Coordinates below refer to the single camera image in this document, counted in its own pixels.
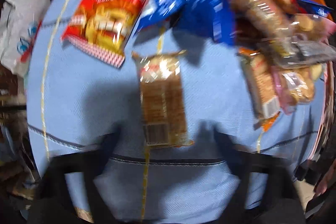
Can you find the white plastic bag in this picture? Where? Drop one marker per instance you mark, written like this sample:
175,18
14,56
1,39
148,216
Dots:
18,24

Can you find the orange-trimmed cracker packet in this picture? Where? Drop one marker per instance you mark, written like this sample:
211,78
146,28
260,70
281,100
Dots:
262,87

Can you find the small blue snack packet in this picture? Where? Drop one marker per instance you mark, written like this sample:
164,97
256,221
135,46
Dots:
315,7

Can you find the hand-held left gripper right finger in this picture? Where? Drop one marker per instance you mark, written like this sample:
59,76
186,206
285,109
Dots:
225,145

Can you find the red snack packet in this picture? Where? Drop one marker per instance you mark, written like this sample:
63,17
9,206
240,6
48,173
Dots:
105,16

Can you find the pink cookie packet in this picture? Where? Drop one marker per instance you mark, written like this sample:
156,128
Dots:
307,26
296,87

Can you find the blue checked cloth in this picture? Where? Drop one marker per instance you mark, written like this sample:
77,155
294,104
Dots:
92,95

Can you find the brown snack packet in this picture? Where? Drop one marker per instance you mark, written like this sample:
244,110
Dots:
162,98

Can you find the clear bread packet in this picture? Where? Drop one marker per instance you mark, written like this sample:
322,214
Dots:
254,8

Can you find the blue cookie packet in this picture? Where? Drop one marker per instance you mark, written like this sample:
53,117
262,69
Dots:
189,1

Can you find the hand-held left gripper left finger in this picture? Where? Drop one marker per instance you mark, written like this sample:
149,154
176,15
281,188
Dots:
107,145

